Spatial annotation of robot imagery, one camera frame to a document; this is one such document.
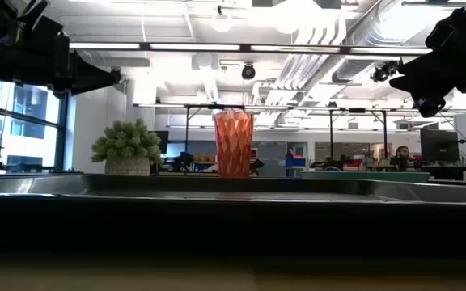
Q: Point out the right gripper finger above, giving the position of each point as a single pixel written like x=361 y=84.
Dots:
x=427 y=74

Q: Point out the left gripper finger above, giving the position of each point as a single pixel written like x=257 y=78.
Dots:
x=89 y=74

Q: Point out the orange faceted plastic cup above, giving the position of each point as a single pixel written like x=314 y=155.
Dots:
x=233 y=143

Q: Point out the black plastic tray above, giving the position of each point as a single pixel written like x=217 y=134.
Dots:
x=233 y=226

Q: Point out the black ceiling spotlight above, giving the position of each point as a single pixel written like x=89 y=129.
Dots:
x=383 y=72

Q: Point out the black computer monitor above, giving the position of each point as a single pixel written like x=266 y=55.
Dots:
x=439 y=145

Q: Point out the green potted succulent plant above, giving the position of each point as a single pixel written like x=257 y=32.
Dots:
x=127 y=145

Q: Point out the person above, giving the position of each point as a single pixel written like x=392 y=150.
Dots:
x=401 y=155

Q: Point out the dark flat screen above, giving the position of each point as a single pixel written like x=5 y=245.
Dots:
x=162 y=141

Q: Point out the black beam with light strips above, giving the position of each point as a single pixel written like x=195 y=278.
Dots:
x=245 y=47

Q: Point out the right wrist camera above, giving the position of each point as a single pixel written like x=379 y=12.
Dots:
x=429 y=107

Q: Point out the window with dark frame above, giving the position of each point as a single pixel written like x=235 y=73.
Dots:
x=35 y=121

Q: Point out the black tubular station frame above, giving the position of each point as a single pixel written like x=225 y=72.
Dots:
x=331 y=133
x=187 y=129

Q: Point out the small black rig camera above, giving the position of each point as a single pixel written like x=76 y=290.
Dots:
x=248 y=72

